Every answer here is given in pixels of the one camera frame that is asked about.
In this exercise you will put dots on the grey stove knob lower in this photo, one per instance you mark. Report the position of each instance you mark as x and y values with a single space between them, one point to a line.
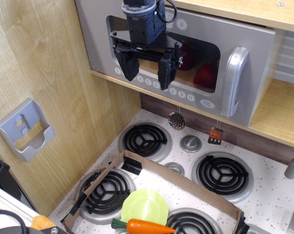
175 167

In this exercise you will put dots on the orange toy carrot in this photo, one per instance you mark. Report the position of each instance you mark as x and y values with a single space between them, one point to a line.
136 226

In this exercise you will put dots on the orange toy spatula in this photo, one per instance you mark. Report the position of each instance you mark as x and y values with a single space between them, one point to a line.
216 134

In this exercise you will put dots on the silver microwave door handle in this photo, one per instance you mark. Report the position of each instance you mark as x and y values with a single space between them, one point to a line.
233 70

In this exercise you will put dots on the brown cardboard barrier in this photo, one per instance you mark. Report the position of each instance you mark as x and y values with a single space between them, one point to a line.
134 163

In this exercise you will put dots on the front left black burner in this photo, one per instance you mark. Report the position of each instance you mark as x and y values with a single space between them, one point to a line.
106 200

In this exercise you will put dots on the grey toy microwave door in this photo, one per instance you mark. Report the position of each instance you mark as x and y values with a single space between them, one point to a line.
215 65

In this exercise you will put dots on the grey stove knob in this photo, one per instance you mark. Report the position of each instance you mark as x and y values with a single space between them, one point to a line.
175 167
190 144

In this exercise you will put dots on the red toy apple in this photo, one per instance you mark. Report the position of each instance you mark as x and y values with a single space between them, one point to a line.
205 77
187 54

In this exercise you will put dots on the black burner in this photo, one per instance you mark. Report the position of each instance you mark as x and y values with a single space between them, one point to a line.
106 200
224 174
147 140
192 221

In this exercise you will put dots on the red toy apple front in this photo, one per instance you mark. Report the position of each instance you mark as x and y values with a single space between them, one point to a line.
205 77

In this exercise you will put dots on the front right black burner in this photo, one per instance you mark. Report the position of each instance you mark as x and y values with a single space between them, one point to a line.
192 221

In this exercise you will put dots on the back right black burner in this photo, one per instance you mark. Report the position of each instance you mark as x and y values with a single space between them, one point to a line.
224 174

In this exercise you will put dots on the grey wall phone holder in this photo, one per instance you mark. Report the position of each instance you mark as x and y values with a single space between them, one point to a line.
19 122

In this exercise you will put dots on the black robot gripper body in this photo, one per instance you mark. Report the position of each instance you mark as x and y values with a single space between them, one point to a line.
146 36

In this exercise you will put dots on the grey toy faucet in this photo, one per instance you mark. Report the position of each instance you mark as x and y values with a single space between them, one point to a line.
293 167

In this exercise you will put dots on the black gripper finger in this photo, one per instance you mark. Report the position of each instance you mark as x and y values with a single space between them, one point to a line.
129 64
166 69

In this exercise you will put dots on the red toy apple back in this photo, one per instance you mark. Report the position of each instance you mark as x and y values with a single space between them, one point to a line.
187 54

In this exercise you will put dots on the wooden toy kitchen shelf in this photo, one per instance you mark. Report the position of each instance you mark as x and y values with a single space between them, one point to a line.
274 116

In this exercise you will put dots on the light green toy plate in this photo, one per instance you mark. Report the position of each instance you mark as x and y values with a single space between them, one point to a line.
145 204

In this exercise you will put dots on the black device at left edge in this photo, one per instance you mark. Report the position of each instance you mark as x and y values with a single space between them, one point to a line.
7 183

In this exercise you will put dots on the orange object bottom left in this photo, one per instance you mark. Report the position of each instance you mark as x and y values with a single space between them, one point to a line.
41 222

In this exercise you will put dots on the silver toy slotted skimmer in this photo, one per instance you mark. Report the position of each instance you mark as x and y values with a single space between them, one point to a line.
176 120

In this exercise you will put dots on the back left black burner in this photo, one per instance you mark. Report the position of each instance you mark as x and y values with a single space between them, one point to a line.
147 140

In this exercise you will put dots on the grey stove knob upper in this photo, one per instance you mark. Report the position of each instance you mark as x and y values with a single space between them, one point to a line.
190 144

